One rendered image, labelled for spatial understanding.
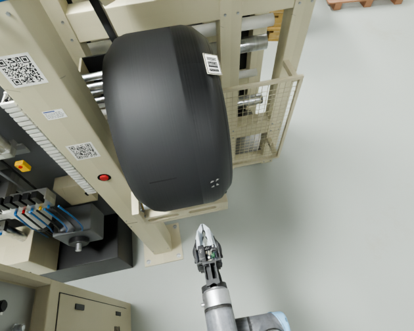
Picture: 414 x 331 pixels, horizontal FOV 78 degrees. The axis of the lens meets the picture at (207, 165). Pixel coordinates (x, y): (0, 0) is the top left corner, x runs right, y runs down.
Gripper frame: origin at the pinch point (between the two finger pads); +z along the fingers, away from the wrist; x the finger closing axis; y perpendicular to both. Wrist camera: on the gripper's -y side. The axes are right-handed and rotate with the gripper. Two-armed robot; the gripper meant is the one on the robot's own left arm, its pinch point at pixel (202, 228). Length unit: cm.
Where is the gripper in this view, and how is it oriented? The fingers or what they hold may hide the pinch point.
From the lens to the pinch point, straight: 88.1
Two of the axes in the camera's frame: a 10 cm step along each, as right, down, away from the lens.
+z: -1.8, -7.4, 6.4
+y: -0.8, -6.4, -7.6
